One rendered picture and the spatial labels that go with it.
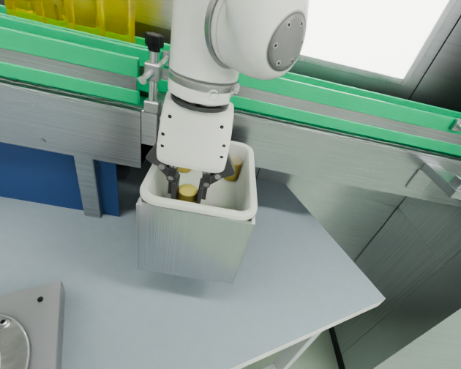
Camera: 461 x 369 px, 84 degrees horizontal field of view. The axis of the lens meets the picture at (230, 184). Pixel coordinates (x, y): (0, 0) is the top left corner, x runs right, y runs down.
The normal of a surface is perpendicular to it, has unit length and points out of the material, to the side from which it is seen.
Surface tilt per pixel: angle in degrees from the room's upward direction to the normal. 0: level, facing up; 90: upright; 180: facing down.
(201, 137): 91
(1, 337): 3
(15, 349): 3
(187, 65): 91
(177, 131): 90
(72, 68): 90
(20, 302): 3
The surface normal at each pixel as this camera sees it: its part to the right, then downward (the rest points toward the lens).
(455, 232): -0.98, -0.18
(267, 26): 0.28, 0.74
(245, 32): -0.23, 0.84
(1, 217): 0.20, -0.78
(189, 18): -0.68, 0.33
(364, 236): -0.04, 0.59
